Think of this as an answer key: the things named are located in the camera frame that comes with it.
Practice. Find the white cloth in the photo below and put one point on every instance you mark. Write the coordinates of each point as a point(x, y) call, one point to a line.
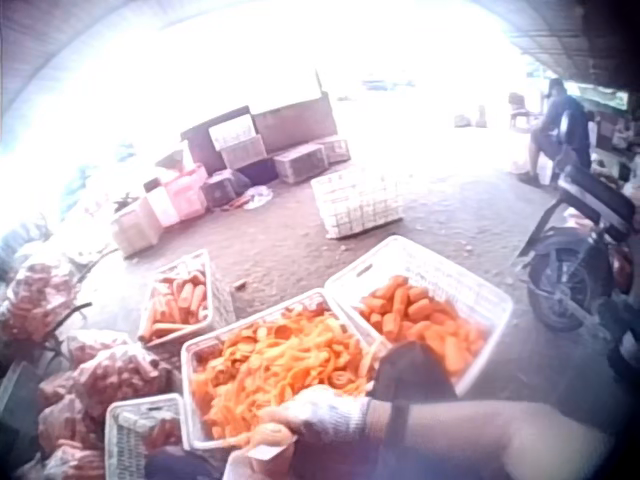
point(259, 196)

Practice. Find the person's right hand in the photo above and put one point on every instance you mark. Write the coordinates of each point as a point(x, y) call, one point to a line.
point(330, 412)

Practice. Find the stack of empty crates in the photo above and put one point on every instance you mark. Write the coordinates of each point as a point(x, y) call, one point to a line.
point(280, 145)

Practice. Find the person's right fingers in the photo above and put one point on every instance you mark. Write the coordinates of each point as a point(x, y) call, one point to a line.
point(277, 416)

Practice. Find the mesh bag of carrots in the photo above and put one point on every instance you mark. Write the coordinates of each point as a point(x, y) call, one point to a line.
point(95, 345)
point(120, 375)
point(75, 465)
point(42, 300)
point(65, 425)

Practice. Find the heap of orange carrot peels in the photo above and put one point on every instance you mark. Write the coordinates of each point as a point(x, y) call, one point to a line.
point(280, 362)

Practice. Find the large white crate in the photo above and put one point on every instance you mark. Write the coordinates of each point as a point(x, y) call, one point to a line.
point(450, 272)

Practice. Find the heap of peeled carrots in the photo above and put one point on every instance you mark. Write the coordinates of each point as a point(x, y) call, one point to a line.
point(425, 320)

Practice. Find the narrow white crate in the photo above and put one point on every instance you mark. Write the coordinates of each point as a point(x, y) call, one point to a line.
point(210, 280)

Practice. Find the white crate of carrot peels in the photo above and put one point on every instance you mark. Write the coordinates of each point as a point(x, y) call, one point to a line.
point(200, 350)

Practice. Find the pink plastic crate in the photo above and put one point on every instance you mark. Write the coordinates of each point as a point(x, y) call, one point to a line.
point(187, 192)

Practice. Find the black motorcycle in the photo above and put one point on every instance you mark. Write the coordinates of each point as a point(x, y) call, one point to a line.
point(575, 260)

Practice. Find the upturned white crate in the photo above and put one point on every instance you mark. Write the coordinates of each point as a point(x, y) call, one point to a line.
point(357, 202)

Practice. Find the metal peeler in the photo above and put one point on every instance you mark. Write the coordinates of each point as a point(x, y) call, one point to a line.
point(272, 451)

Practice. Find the tan carton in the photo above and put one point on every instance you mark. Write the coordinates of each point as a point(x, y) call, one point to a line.
point(135, 227)

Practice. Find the pile of long carrots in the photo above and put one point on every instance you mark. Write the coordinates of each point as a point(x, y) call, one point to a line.
point(177, 305)

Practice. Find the orange carrot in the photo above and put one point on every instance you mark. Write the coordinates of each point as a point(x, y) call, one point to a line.
point(272, 433)

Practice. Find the dark plastic crate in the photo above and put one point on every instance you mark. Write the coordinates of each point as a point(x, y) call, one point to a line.
point(220, 190)

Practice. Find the white box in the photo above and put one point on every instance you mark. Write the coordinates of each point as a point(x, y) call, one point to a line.
point(162, 205)

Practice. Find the person's left hand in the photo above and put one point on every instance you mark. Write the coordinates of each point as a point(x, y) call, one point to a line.
point(260, 467)

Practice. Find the small white mesh crate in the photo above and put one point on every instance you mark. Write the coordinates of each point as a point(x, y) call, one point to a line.
point(130, 430)

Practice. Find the plastic chair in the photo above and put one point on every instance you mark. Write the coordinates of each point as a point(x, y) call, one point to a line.
point(522, 112)

